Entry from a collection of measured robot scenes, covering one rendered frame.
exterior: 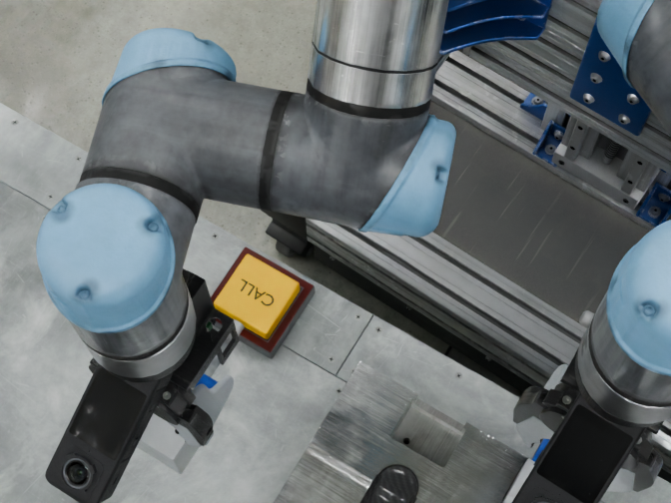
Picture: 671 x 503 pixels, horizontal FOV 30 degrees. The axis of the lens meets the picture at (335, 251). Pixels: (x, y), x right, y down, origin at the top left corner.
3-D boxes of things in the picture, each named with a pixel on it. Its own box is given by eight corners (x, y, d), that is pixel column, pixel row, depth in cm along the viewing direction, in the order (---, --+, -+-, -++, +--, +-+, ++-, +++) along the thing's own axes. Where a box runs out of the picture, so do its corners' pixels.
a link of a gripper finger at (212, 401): (261, 405, 103) (229, 361, 95) (221, 467, 101) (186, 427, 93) (231, 389, 104) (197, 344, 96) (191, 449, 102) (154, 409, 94)
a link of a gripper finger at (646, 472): (664, 483, 89) (661, 438, 82) (655, 501, 89) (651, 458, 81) (603, 454, 91) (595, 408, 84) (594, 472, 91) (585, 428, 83)
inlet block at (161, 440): (217, 318, 110) (211, 297, 105) (265, 346, 109) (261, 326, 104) (132, 444, 106) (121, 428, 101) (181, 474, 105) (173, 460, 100)
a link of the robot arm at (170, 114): (296, 102, 83) (257, 252, 79) (133, 72, 84) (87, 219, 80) (291, 40, 76) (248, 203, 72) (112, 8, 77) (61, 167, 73)
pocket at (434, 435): (413, 403, 112) (415, 392, 109) (465, 433, 111) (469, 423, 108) (388, 446, 111) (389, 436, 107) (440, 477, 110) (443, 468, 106)
